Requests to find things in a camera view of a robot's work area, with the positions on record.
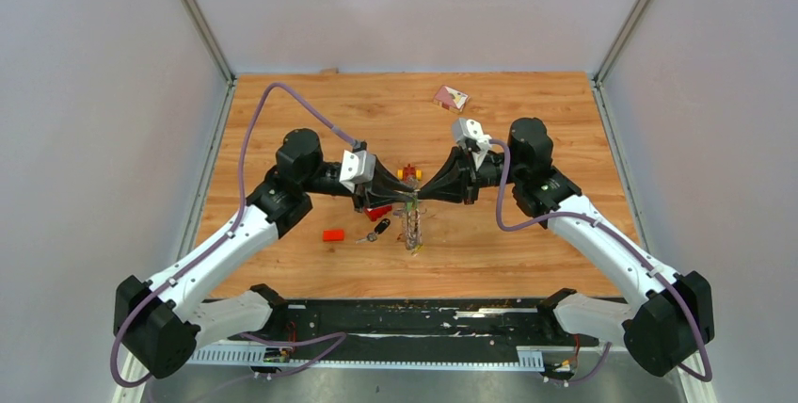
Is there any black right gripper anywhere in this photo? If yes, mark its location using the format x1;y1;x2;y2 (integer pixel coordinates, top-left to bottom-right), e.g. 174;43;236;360
416;145;524;205

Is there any key with black tag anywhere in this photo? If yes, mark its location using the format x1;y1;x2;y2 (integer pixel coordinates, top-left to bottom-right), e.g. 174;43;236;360
356;218;391;244

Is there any chain of metal keyrings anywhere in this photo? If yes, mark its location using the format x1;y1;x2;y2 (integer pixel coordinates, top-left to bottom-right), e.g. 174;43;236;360
398;194;428;255

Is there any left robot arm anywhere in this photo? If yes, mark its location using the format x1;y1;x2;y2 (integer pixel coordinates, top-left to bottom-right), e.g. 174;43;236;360
111;128;416;379

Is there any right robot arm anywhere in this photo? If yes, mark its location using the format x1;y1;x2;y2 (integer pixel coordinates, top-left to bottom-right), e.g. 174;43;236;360
418;118;714;382

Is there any red window toy brick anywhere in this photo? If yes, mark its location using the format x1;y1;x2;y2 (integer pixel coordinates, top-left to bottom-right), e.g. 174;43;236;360
363;204;393;222

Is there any red toy brick car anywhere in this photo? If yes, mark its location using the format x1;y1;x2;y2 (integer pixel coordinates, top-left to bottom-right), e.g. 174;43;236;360
396;164;423;184

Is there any small red toy brick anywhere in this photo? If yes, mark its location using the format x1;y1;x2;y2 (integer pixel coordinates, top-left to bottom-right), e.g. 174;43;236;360
322;229;345;242

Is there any red patterned card box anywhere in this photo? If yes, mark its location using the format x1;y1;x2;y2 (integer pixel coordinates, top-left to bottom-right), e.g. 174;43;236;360
432;85;471;114

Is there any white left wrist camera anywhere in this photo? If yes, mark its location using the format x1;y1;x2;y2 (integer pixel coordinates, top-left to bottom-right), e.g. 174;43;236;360
339;150;376;193

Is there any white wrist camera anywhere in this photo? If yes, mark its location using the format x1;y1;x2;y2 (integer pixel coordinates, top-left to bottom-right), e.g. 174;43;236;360
339;150;376;193
451;118;491;170

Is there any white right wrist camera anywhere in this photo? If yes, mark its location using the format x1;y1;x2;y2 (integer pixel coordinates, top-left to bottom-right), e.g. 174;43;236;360
451;118;491;170

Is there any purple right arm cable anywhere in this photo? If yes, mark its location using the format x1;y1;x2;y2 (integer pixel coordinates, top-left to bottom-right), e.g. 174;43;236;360
488;137;714;387

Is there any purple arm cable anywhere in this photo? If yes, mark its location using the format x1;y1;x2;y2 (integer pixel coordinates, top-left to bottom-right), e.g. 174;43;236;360
110;82;369;389
488;137;714;387

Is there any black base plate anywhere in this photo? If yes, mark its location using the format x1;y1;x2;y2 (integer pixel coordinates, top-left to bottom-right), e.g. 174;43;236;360
252;298;599;364

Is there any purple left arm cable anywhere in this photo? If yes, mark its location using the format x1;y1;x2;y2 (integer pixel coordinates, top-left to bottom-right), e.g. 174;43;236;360
110;82;369;389

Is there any aluminium frame post right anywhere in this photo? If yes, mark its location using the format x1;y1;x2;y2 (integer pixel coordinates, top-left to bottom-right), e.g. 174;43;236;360
593;0;653;86

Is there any aluminium frame post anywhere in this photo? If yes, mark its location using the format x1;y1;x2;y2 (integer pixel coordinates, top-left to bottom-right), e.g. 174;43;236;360
180;0;236;86
593;0;653;86

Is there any aluminium frame post left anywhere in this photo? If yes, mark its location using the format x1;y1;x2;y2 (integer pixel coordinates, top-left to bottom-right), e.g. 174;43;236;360
180;0;236;86

